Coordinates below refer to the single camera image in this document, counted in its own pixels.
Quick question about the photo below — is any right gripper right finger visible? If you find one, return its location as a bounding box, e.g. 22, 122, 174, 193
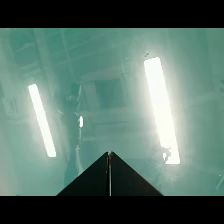
109, 151, 165, 197

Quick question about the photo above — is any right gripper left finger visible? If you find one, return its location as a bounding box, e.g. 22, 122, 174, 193
56, 151, 110, 197

